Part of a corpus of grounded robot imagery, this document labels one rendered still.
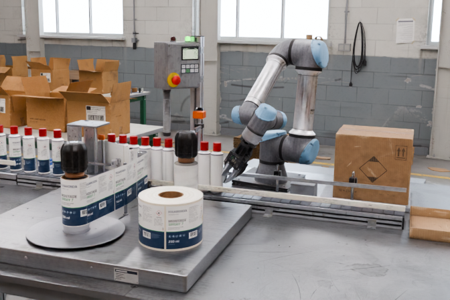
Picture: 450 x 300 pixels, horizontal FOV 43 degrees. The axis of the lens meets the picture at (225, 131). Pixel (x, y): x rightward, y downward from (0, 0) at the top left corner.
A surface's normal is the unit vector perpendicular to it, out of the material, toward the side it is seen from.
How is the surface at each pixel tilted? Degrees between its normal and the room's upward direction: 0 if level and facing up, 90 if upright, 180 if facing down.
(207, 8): 90
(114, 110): 91
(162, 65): 90
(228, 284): 0
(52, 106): 90
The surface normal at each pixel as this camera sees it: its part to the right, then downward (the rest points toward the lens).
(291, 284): 0.02, -0.98
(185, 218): 0.54, 0.16
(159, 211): -0.22, 0.17
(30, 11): -0.43, 0.15
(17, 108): 0.94, 0.00
